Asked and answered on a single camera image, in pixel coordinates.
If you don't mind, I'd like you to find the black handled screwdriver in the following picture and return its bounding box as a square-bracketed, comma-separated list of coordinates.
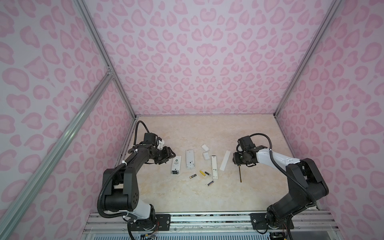
[238, 165, 242, 183]

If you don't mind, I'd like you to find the white remote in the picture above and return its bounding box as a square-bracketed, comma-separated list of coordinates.
[171, 156, 182, 175]

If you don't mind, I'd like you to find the white remote angled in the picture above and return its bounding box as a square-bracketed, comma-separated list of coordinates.
[186, 150, 196, 170]

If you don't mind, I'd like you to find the slim white remote control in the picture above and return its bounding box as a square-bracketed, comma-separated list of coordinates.
[211, 155, 219, 180]

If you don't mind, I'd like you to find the small white battery cover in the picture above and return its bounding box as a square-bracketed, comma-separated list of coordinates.
[203, 152, 211, 161]

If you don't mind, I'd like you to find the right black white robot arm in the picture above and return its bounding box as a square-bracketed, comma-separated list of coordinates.
[233, 133, 329, 229]

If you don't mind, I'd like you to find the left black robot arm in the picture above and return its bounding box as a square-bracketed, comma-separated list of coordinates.
[97, 133, 176, 228]

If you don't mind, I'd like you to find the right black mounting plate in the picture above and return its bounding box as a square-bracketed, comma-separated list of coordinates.
[250, 213, 287, 231]

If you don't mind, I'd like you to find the black mounting plate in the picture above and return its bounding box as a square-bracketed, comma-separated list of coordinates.
[250, 213, 287, 231]
[128, 214, 171, 232]

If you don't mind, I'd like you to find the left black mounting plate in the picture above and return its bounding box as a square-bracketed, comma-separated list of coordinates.
[128, 214, 171, 232]

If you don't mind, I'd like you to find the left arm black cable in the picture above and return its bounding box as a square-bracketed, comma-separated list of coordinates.
[133, 120, 151, 146]

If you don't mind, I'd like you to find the aluminium front rail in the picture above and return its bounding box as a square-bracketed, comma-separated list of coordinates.
[81, 210, 343, 240]

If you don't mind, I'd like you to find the aluminium diagonal frame bar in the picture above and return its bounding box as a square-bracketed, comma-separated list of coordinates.
[1, 72, 114, 240]

